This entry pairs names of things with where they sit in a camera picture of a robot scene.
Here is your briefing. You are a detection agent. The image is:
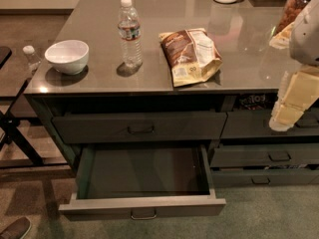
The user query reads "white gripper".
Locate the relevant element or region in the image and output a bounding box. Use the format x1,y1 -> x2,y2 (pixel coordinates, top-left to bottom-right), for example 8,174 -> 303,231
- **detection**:
269,65 -> 319,131

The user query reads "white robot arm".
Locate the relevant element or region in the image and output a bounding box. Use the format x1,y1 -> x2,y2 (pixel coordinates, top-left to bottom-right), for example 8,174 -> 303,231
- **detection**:
269,0 -> 319,131

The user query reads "dark snack bag in drawer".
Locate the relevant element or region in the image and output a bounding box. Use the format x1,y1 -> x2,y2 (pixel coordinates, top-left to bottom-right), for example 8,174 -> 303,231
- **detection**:
235,94 -> 276,111

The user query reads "grey drawer cabinet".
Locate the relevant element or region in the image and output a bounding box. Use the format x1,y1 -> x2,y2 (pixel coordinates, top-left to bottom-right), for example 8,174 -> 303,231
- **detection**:
23,0 -> 319,171

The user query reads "brown snack bag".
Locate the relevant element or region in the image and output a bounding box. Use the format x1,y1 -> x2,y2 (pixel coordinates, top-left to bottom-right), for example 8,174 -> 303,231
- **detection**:
159,28 -> 222,87

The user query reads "jar of nuts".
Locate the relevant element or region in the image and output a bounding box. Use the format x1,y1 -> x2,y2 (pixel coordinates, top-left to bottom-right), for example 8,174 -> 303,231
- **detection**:
275,0 -> 310,34

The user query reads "clear plastic water bottle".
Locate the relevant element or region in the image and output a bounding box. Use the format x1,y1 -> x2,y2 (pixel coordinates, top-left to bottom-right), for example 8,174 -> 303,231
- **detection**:
118,0 -> 143,68

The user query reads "white ceramic bowl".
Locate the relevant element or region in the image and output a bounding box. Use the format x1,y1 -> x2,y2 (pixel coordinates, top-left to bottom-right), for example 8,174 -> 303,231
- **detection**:
45,40 -> 89,75

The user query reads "small bottle on side table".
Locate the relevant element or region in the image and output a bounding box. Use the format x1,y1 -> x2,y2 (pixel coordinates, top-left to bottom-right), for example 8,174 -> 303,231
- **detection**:
23,46 -> 41,74

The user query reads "dark side table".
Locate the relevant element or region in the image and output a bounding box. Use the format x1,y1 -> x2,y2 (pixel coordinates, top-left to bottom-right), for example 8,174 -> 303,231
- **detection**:
0,46 -> 68,168

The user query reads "brown shoe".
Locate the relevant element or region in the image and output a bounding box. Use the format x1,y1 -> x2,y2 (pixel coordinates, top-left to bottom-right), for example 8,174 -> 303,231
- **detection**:
0,217 -> 31,239

